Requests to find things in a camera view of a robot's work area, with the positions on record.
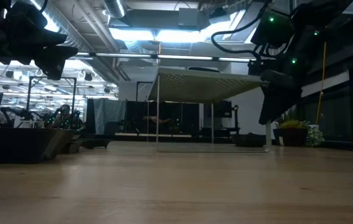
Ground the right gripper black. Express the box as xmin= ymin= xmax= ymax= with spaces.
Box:
xmin=247 ymin=11 xmax=304 ymax=126

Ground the black deep square bowl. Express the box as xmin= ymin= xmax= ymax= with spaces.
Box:
xmin=234 ymin=132 xmax=266 ymax=148

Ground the green perforated metal shelf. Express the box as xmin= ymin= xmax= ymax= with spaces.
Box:
xmin=147 ymin=66 xmax=270 ymax=154

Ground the black leaf-shaped mini bowl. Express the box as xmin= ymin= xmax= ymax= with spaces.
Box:
xmin=187 ymin=66 xmax=221 ymax=73

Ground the black monitor on arm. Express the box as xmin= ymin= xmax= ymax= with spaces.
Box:
xmin=203 ymin=100 xmax=233 ymax=119

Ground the potted succulent plant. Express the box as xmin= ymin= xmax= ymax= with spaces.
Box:
xmin=272 ymin=107 xmax=326 ymax=147

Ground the dark background desk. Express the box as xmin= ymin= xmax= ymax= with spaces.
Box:
xmin=199 ymin=126 xmax=242 ymax=138

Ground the person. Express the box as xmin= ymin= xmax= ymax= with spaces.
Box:
xmin=50 ymin=104 xmax=82 ymax=130

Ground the grey hanging cloth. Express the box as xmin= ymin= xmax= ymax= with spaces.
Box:
xmin=85 ymin=97 xmax=128 ymax=135

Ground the black wavy-edged square plate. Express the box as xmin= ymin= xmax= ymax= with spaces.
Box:
xmin=0 ymin=126 xmax=75 ymax=165

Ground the long tube light bar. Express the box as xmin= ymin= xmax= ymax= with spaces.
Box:
xmin=70 ymin=51 xmax=257 ymax=65

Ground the grey ceiling box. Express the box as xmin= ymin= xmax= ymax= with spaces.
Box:
xmin=177 ymin=7 xmax=201 ymax=28

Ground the person's hand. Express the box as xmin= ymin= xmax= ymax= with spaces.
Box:
xmin=143 ymin=115 xmax=173 ymax=126

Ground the bright ceiling light panel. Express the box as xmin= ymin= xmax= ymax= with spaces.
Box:
xmin=108 ymin=25 xmax=238 ymax=44

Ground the silver spiral ceiling duct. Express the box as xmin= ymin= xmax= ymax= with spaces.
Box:
xmin=29 ymin=0 xmax=124 ymax=83

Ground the black rig frame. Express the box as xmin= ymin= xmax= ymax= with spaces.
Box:
xmin=25 ymin=75 xmax=78 ymax=122

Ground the yellow power cord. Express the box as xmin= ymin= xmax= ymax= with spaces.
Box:
xmin=317 ymin=40 xmax=328 ymax=125

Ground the short silver round duct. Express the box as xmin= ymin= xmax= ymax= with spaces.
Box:
xmin=103 ymin=0 xmax=127 ymax=19

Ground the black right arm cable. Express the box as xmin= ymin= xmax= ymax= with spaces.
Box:
xmin=210 ymin=0 xmax=266 ymax=56

